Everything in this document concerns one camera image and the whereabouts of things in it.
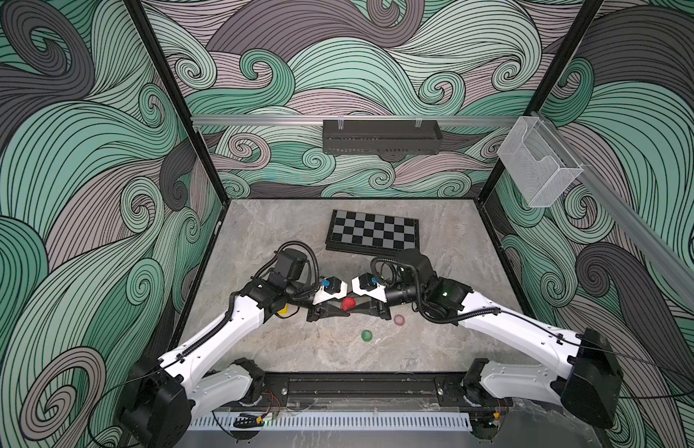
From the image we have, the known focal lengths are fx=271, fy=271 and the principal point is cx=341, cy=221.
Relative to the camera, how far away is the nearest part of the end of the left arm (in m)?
0.57

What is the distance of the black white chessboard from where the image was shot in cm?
103

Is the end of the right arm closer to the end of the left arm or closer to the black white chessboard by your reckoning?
the end of the left arm

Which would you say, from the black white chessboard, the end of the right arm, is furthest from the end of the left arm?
the black white chessboard

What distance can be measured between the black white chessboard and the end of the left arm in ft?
1.31
